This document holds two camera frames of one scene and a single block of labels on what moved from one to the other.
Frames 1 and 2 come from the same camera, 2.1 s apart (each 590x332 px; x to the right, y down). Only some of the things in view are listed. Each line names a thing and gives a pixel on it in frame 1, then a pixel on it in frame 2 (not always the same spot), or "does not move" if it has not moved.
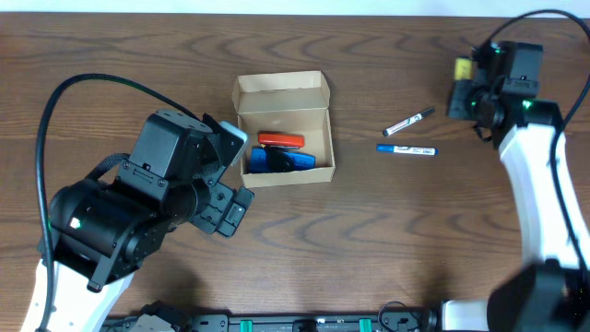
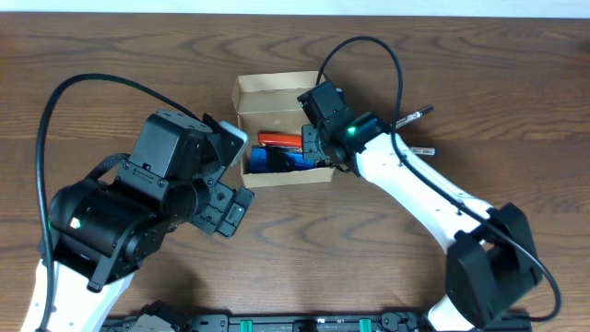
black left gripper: [223, 207] does not move
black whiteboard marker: [420, 115] does not move
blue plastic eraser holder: [259, 160] does not move
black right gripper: [461, 99] to [312, 146]
